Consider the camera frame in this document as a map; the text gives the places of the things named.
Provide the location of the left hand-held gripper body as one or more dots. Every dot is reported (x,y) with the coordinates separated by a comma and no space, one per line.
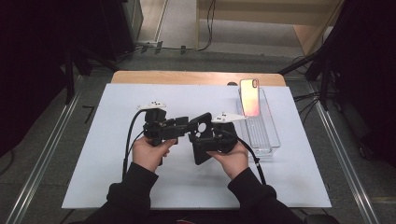
(155,127)

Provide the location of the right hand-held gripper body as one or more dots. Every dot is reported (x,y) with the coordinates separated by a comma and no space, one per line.
(225,133)

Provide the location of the clear plastic tray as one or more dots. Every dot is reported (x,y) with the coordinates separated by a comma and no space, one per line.
(263,133)

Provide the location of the iridescent phone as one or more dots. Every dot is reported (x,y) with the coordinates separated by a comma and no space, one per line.
(249,99)

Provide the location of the person's left hand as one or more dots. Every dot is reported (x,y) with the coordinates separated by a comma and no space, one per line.
(148,155)

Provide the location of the person's right hand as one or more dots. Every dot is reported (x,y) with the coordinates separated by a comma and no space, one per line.
(235,163)

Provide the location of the wooden table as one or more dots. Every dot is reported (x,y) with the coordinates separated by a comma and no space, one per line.
(186,77)

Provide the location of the white table board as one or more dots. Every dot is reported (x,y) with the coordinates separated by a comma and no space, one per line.
(174,189)

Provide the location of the black stand leg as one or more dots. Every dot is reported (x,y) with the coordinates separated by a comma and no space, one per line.
(323,81)
(69,77)

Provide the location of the dark cabinet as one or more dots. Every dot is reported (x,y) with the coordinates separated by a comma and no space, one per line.
(124,25)

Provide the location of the light wooden shelf unit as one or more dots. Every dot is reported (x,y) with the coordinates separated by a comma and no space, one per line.
(264,12)

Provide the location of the black curtain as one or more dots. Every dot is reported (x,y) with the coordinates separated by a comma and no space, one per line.
(28,62)
(367,62)

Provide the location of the metal floor rail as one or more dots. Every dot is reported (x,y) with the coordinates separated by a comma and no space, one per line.
(40,174)
(348,168)

